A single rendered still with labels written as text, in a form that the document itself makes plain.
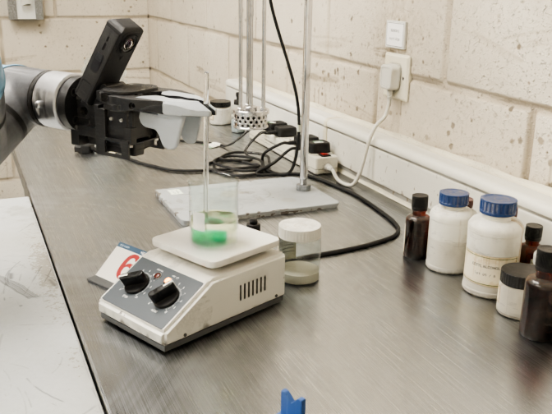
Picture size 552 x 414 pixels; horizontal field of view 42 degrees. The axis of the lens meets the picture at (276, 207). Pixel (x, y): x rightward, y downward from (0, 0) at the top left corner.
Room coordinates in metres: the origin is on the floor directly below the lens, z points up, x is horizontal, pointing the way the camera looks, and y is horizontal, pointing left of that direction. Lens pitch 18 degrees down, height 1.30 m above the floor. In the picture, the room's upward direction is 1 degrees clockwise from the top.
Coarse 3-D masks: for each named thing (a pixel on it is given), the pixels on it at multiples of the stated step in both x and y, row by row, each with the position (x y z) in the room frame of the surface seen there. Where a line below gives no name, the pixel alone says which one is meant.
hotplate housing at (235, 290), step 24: (168, 264) 0.82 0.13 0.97; (192, 264) 0.82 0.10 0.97; (240, 264) 0.82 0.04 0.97; (264, 264) 0.83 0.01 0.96; (216, 288) 0.77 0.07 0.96; (240, 288) 0.80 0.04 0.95; (264, 288) 0.83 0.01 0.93; (120, 312) 0.78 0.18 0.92; (192, 312) 0.75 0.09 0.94; (216, 312) 0.77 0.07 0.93; (240, 312) 0.80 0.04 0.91; (144, 336) 0.75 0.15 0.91; (168, 336) 0.72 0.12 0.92; (192, 336) 0.75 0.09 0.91
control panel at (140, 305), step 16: (128, 272) 0.83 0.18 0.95; (144, 272) 0.82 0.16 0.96; (160, 272) 0.81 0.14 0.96; (176, 272) 0.80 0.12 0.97; (112, 288) 0.81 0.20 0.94; (192, 288) 0.77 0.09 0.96; (128, 304) 0.78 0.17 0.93; (144, 304) 0.77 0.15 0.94; (176, 304) 0.75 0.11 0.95; (144, 320) 0.75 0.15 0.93; (160, 320) 0.74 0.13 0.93
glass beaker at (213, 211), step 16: (192, 176) 0.86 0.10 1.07; (224, 176) 0.87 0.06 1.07; (192, 192) 0.83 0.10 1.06; (208, 192) 0.82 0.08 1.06; (224, 192) 0.82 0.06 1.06; (192, 208) 0.83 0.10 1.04; (208, 208) 0.82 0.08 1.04; (224, 208) 0.82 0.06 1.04; (192, 224) 0.83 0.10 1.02; (208, 224) 0.82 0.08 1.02; (224, 224) 0.82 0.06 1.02; (192, 240) 0.83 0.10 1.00; (208, 240) 0.82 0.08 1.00; (224, 240) 0.82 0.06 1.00
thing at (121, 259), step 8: (120, 248) 0.96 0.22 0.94; (112, 256) 0.95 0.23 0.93; (120, 256) 0.94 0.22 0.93; (128, 256) 0.94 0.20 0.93; (136, 256) 0.93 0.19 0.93; (104, 264) 0.94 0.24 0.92; (112, 264) 0.94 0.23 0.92; (120, 264) 0.93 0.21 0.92; (128, 264) 0.92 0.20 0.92; (104, 272) 0.93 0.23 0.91; (112, 272) 0.92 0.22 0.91; (120, 272) 0.92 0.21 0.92
